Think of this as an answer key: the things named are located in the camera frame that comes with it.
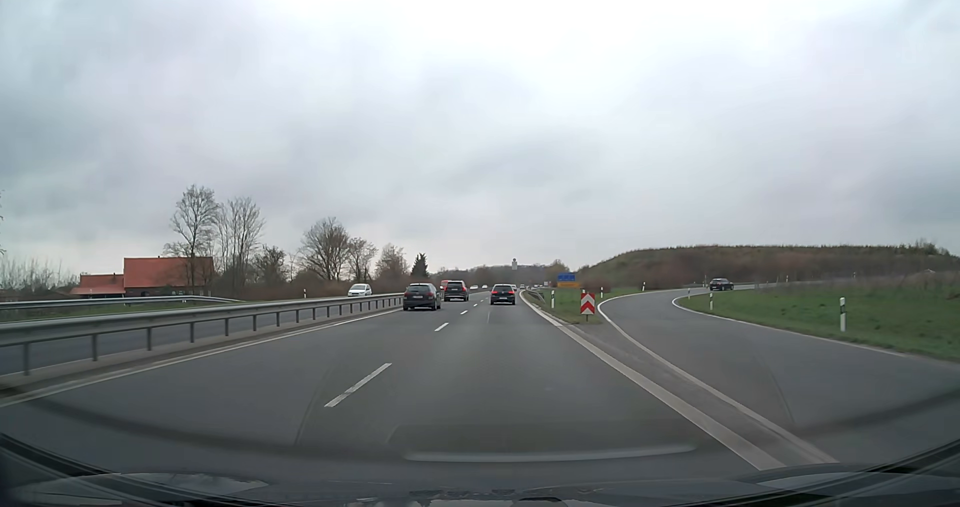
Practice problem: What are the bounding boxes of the road markings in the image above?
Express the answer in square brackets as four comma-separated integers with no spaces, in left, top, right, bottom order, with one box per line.
[0,289,909,471]

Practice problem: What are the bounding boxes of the red roofed building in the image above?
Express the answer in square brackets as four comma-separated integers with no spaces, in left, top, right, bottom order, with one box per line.
[71,256,216,299]

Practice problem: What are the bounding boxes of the dark estate car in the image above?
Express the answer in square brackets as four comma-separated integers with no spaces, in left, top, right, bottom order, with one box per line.
[402,282,443,312]

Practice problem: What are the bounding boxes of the row of marker posts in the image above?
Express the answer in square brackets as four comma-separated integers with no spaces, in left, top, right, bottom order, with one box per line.
[549,273,792,313]

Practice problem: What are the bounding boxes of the brush covered hill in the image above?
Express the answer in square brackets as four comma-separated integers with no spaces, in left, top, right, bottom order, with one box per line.
[577,241,960,292]

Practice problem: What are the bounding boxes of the grey asphalt road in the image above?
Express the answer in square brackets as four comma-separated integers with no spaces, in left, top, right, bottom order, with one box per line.
[0,285,960,486]

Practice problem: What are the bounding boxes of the row of bare trees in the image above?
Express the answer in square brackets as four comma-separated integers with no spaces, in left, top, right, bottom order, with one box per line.
[162,184,432,298]

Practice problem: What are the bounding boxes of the car's own bonnet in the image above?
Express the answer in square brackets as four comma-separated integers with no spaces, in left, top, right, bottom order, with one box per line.
[0,433,960,507]

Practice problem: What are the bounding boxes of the grey metal guard rail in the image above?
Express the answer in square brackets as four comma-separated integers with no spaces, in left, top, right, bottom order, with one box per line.
[0,295,241,312]
[0,293,406,378]

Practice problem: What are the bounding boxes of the grass verge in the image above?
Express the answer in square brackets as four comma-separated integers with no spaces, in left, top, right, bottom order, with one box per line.
[677,282,960,363]

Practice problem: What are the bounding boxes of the grass wedge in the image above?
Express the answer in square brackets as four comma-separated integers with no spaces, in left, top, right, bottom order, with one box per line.
[525,286,642,325]

